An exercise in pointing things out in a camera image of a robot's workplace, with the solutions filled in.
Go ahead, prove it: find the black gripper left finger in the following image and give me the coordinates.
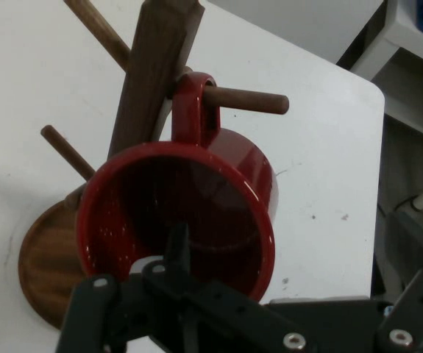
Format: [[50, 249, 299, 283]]
[[57, 220, 319, 353]]

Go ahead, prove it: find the white metal frame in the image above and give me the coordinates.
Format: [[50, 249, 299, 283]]
[[338, 0, 423, 148]]

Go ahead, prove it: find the wooden mug tree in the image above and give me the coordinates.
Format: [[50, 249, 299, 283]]
[[18, 0, 290, 330]]

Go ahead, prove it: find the red enamel mug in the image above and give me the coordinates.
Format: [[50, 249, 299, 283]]
[[74, 71, 280, 306]]

